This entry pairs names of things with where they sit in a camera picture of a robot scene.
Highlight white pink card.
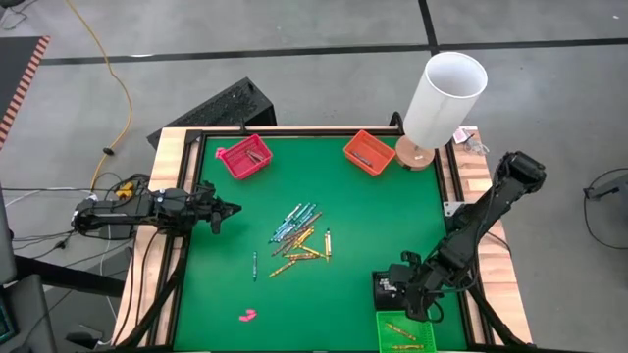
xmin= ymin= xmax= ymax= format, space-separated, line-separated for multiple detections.
xmin=451 ymin=126 xmax=480 ymax=145

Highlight yellow extension cord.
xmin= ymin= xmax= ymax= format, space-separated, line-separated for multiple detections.
xmin=64 ymin=0 xmax=134 ymax=193

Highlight red plastic basket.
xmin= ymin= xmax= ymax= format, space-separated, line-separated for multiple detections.
xmin=218 ymin=133 xmax=274 ymax=180

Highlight black perforated box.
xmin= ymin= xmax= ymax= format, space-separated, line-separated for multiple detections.
xmin=145 ymin=76 xmax=279 ymax=149

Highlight orange plastic basket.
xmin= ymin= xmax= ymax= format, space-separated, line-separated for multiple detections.
xmin=342 ymin=128 xmax=397 ymax=177

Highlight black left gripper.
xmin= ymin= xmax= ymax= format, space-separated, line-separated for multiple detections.
xmin=188 ymin=188 xmax=242 ymax=234

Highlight white shade table lamp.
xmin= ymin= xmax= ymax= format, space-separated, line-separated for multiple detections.
xmin=394 ymin=51 xmax=490 ymax=173

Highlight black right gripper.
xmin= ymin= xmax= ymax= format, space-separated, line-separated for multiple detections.
xmin=404 ymin=259 xmax=450 ymax=323

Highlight black plastic basket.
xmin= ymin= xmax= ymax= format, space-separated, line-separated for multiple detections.
xmin=371 ymin=270 xmax=409 ymax=312

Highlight black bar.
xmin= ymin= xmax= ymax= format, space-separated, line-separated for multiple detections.
xmin=13 ymin=253 xmax=127 ymax=299

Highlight green plastic basket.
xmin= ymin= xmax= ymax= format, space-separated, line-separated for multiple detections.
xmin=375 ymin=310 xmax=438 ymax=353

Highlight metal corner bracket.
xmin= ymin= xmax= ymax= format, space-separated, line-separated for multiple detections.
xmin=442 ymin=199 xmax=465 ymax=219

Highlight eyeglasses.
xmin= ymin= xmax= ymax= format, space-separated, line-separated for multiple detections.
xmin=463 ymin=137 xmax=493 ymax=157

